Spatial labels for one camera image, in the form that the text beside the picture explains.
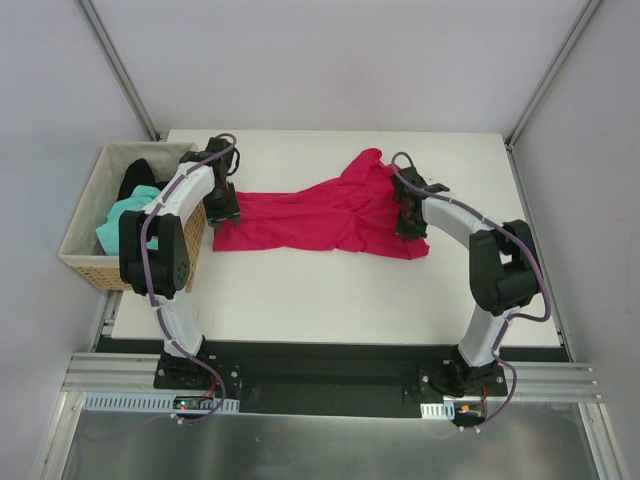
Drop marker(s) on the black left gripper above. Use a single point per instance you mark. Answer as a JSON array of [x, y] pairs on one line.
[[223, 213]]

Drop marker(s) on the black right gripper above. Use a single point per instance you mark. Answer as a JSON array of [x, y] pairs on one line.
[[407, 226]]

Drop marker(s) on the pink t shirt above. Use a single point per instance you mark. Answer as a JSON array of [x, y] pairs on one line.
[[353, 212]]

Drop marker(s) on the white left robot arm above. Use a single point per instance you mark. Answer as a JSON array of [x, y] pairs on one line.
[[153, 253]]

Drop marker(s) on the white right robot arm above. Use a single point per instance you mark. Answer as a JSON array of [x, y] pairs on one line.
[[504, 274]]

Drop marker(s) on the black t shirt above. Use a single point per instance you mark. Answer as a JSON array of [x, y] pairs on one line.
[[139, 173]]

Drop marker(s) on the wicker laundry basket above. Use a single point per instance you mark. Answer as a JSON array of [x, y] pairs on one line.
[[80, 248]]

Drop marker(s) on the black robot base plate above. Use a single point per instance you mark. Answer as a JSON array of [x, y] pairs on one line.
[[323, 379]]

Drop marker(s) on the right white cable duct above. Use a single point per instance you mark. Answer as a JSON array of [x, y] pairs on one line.
[[438, 411]]

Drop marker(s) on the white cable duct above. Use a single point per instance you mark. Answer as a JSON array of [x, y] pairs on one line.
[[157, 403], [438, 411]]

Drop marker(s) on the left white cable duct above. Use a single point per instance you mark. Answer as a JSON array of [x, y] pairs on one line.
[[157, 403]]

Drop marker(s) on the left aluminium frame post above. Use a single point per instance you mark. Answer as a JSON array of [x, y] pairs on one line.
[[109, 50]]

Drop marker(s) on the aluminium frame post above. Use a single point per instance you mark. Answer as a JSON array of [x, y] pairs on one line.
[[568, 45], [109, 50]]

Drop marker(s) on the right aluminium frame post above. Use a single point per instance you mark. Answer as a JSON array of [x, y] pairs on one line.
[[568, 45]]

